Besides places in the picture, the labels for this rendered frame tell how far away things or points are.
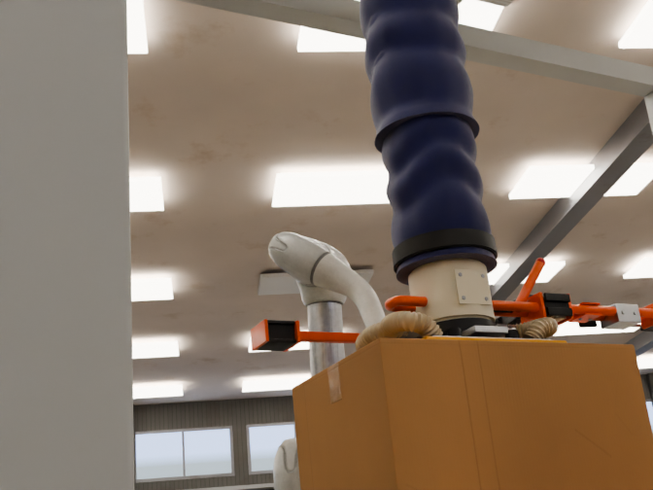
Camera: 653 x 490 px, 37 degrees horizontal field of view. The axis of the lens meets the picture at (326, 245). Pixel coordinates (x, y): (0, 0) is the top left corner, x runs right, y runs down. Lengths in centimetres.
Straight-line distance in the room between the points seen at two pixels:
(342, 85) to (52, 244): 621
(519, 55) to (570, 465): 335
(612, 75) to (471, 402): 375
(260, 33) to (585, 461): 460
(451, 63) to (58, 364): 173
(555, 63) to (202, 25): 217
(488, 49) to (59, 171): 436
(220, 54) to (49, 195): 575
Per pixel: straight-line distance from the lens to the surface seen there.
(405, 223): 207
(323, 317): 277
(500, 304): 212
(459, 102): 218
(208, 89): 673
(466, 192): 208
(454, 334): 193
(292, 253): 266
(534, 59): 508
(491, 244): 207
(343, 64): 655
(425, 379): 177
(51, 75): 65
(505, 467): 183
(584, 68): 528
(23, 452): 57
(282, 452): 255
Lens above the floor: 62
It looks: 20 degrees up
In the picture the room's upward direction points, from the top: 5 degrees counter-clockwise
